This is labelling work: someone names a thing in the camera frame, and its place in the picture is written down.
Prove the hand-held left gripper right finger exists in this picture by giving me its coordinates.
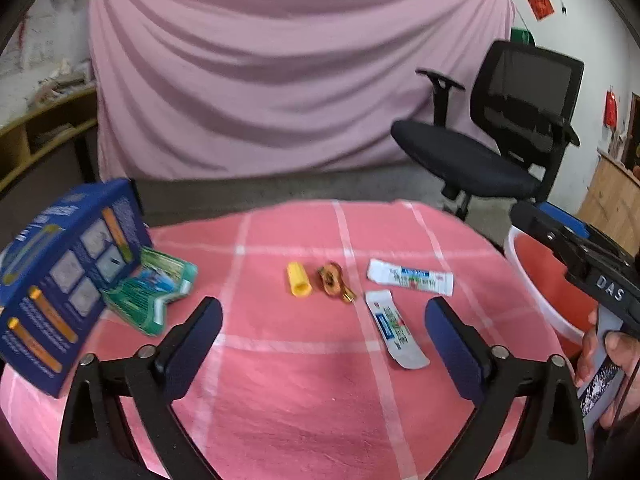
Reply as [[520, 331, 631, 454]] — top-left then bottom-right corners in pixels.
[[424, 296, 588, 480]]

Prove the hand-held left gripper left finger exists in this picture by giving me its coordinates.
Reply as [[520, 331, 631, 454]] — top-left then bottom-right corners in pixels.
[[56, 296, 224, 480]]

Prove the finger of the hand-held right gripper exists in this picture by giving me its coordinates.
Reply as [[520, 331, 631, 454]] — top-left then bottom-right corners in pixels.
[[539, 203, 640, 267], [510, 201, 601, 273]]

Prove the red bin with white rim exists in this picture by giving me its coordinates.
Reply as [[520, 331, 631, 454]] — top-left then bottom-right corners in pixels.
[[502, 225, 601, 356]]

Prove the white printed sachet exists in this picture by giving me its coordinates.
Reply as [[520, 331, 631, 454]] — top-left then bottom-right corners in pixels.
[[365, 290, 431, 370], [366, 259, 456, 296]]

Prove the green packet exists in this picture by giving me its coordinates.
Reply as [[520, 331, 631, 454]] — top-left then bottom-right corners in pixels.
[[102, 247, 198, 336]]

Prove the yellow plastic cap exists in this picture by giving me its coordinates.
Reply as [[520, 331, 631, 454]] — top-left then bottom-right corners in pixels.
[[286, 261, 313, 298]]

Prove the brown gold candy wrapper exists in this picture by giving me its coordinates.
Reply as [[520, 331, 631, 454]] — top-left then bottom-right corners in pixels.
[[317, 263, 358, 305]]

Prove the person's right hand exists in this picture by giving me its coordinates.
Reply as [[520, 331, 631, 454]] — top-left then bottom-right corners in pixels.
[[575, 310, 640, 431]]

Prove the wooden cabinet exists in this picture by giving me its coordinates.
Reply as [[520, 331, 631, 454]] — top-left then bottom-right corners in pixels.
[[577, 147, 640, 261]]

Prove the black office chair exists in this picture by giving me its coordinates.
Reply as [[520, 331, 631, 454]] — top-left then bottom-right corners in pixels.
[[390, 40, 586, 221]]

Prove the pink checked tablecloth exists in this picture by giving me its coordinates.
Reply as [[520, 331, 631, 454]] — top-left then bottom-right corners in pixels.
[[0, 200, 581, 480]]

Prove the red hanging lantern ornament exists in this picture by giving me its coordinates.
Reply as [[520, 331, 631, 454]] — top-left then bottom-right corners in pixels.
[[602, 87, 618, 128]]

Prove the blue cardboard box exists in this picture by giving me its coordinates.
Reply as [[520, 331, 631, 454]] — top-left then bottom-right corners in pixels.
[[0, 177, 151, 398]]

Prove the pink hanging cloth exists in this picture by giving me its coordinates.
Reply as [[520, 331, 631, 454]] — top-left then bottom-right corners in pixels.
[[89, 0, 516, 181]]

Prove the stack of books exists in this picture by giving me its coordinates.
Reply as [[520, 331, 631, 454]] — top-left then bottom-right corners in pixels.
[[30, 57, 96, 106]]

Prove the wooden wall shelf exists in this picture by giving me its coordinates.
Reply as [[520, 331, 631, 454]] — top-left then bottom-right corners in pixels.
[[0, 85, 98, 191]]

